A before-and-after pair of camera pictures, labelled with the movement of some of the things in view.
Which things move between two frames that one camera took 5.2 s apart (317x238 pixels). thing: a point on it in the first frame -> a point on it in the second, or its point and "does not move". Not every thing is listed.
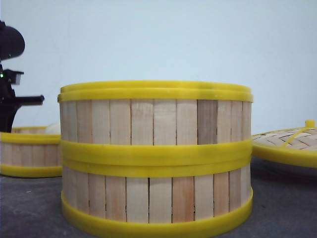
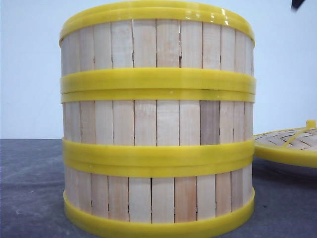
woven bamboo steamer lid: x=296 y=146 does not move
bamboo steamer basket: x=27 y=151 -> x=157 y=51
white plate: x=263 y=168 does not move
